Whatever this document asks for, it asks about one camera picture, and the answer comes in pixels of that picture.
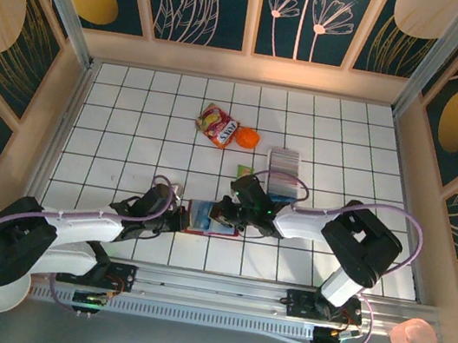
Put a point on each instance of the blue credit card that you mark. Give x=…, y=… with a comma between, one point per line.
x=202, y=215

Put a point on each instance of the row of assorted cards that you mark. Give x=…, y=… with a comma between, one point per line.
x=284, y=167

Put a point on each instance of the red and yellow snack bag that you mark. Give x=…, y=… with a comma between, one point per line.
x=216, y=127

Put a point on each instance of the aluminium frame side rail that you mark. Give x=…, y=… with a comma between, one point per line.
x=406, y=166
x=71, y=110

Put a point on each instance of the aluminium mounting rail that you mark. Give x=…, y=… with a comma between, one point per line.
x=209, y=287

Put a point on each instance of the panel with leaf drawing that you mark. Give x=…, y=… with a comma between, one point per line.
x=185, y=10

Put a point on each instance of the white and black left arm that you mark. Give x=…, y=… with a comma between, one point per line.
x=83, y=228

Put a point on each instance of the orange fruit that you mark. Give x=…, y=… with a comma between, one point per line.
x=247, y=138

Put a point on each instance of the panel with flower drawings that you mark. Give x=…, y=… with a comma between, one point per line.
x=324, y=20

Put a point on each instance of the pink translucent cup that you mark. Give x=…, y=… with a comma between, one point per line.
x=412, y=337

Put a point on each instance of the small green snack packet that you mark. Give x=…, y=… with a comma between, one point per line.
x=244, y=170

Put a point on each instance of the red card holder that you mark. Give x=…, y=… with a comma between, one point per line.
x=219, y=230

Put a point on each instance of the black controller board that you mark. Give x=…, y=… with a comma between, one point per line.
x=328, y=340
x=89, y=300

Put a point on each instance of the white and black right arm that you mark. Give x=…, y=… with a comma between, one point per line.
x=303, y=226

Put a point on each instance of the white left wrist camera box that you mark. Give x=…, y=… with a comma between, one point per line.
x=177, y=189

